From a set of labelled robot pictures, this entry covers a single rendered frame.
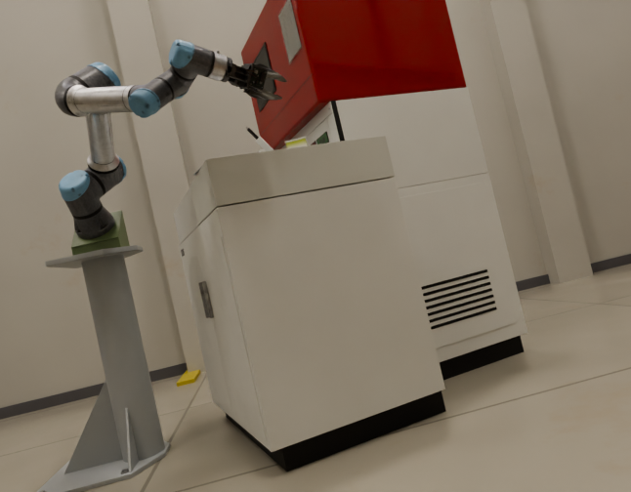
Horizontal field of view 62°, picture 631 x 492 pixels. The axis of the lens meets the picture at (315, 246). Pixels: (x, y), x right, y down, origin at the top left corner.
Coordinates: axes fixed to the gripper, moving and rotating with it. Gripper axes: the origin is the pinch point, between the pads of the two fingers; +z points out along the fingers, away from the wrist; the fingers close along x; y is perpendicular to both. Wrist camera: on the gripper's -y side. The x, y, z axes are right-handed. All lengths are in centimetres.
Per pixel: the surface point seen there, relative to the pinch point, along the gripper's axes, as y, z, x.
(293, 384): 37, 11, -84
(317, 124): -44, 44, -5
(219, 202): 10.6, -14.9, -37.8
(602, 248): -89, 377, -32
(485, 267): 9, 114, -45
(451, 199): -6, 96, -20
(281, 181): 10.9, 3.5, -27.3
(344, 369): 38, 27, -78
